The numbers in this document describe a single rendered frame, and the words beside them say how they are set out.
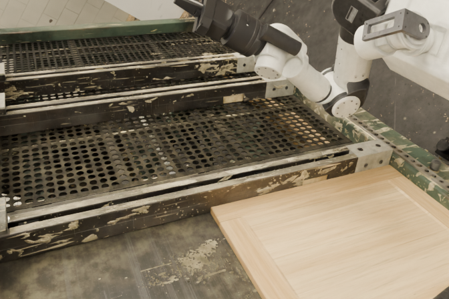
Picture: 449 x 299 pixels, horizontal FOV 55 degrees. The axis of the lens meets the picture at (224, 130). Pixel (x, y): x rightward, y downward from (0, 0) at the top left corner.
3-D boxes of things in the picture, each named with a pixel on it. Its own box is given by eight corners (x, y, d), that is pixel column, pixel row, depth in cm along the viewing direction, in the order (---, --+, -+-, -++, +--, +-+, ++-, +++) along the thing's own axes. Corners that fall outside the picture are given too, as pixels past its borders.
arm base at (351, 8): (366, 3, 108) (370, -42, 100) (414, 18, 100) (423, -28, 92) (329, 31, 102) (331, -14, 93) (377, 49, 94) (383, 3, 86)
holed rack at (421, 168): (456, 190, 111) (457, 188, 111) (448, 193, 110) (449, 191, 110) (213, 16, 239) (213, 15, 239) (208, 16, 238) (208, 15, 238)
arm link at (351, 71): (353, 81, 125) (365, 15, 108) (371, 113, 116) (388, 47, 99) (315, 89, 124) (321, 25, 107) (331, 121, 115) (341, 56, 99)
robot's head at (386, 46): (387, 27, 83) (353, 23, 79) (434, 13, 73) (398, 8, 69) (389, 61, 83) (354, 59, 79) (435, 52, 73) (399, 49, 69)
